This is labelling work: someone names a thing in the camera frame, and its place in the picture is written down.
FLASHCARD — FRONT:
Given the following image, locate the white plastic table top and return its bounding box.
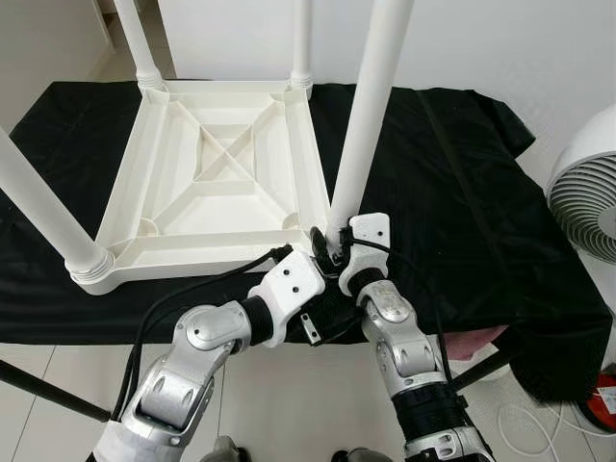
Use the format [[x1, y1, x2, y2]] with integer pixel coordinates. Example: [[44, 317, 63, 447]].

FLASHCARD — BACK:
[[69, 79, 333, 295]]

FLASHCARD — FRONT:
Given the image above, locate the white plastic table leg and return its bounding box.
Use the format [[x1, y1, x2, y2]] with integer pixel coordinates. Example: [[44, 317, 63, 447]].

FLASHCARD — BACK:
[[291, 0, 314, 90], [114, 0, 167, 92], [325, 0, 415, 246], [0, 130, 115, 285]]

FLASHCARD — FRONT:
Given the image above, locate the black fabric table cover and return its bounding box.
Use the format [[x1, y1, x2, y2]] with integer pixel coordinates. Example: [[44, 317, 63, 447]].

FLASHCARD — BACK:
[[0, 80, 612, 405]]

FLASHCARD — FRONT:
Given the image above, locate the grey robot right foot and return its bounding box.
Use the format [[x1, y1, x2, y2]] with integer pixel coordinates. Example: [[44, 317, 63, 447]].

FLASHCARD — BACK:
[[332, 448, 391, 462]]

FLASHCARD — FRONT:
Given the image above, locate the grey robot foot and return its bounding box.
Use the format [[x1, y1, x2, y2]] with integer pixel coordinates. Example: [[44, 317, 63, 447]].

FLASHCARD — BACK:
[[207, 435, 249, 462], [332, 448, 391, 462]]

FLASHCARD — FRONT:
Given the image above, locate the pink soft item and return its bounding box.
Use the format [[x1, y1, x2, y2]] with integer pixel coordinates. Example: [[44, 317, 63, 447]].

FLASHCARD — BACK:
[[448, 325, 506, 362]]

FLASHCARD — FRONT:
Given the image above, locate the grey robot left foot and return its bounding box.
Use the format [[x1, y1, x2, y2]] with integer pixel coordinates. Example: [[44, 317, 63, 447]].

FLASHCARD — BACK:
[[207, 435, 249, 462]]

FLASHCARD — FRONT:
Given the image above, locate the grey metal table leg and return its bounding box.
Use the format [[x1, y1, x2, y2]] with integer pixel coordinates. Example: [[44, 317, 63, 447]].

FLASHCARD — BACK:
[[452, 351, 511, 391]]

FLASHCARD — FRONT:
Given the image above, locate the white round standing fan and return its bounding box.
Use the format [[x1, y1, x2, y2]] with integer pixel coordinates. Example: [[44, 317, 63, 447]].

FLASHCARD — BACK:
[[547, 106, 616, 266]]

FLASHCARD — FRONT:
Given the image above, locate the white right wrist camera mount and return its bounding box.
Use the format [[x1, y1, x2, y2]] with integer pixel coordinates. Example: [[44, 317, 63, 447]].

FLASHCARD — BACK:
[[337, 212, 393, 297]]

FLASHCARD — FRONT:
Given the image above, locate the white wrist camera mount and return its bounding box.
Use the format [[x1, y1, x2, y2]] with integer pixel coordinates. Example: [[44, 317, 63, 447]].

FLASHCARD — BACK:
[[248, 248, 326, 347], [337, 212, 393, 297]]

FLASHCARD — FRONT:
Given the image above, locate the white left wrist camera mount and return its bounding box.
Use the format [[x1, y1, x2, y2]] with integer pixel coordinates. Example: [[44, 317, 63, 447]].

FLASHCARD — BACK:
[[248, 248, 326, 347]]

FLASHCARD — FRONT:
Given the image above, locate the white power cable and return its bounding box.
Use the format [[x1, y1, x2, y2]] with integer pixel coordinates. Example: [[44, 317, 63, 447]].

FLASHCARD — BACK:
[[496, 399, 593, 458]]

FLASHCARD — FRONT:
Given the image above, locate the black metal frame rod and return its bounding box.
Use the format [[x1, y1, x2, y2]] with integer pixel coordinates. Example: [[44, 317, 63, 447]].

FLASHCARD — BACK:
[[0, 358, 112, 424]]

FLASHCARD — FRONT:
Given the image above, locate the red round cable reel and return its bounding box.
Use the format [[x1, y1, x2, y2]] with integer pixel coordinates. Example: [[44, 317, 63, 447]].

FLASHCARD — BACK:
[[587, 371, 616, 432]]

